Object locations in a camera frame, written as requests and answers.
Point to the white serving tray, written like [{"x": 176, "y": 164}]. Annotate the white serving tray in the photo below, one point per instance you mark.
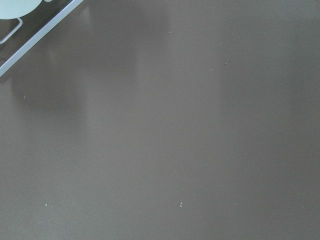
[{"x": 19, "y": 35}]

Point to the green lime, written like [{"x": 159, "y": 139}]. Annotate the green lime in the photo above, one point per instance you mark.
[{"x": 12, "y": 9}]

